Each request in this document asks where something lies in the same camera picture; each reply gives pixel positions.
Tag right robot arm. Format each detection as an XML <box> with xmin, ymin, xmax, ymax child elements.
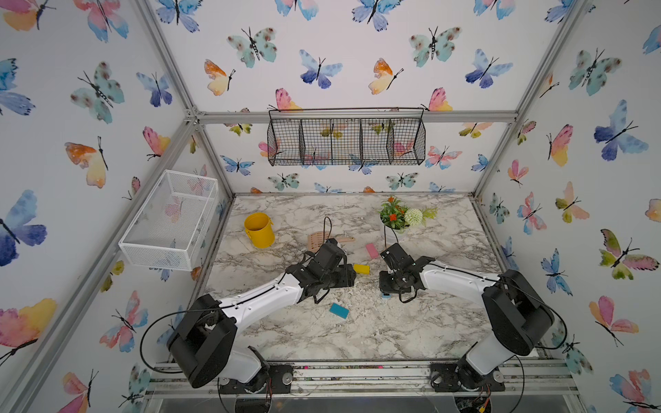
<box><xmin>380</xmin><ymin>244</ymin><xmax>555</xmax><ymax>392</ymax></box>

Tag yellow building block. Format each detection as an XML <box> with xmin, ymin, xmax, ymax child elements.
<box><xmin>353</xmin><ymin>264</ymin><xmax>371</xmax><ymax>275</ymax></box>

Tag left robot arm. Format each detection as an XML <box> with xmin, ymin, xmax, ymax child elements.
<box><xmin>167</xmin><ymin>239</ymin><xmax>356</xmax><ymax>392</ymax></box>

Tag white pot artificial flowers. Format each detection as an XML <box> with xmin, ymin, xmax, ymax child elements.
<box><xmin>379</xmin><ymin>196</ymin><xmax>438</xmax><ymax>247</ymax></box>

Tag white mesh wall basket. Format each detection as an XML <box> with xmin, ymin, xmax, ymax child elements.
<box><xmin>119</xmin><ymin>170</ymin><xmax>219</xmax><ymax>271</ymax></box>

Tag black wire wall basket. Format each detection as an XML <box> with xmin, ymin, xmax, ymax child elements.
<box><xmin>261</xmin><ymin>108</ymin><xmax>426</xmax><ymax>167</ymax></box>

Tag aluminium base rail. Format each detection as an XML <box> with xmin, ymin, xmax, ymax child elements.
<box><xmin>146</xmin><ymin>359</ymin><xmax>579</xmax><ymax>399</ymax></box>

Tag pink building block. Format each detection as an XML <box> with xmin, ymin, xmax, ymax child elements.
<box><xmin>365</xmin><ymin>243</ymin><xmax>380</xmax><ymax>260</ymax></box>

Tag beige plastic slotted scoop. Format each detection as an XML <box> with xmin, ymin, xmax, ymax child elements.
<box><xmin>306</xmin><ymin>231</ymin><xmax>356</xmax><ymax>253</ymax></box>

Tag teal building block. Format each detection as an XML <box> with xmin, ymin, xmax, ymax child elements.
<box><xmin>330</xmin><ymin>303</ymin><xmax>349</xmax><ymax>319</ymax></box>

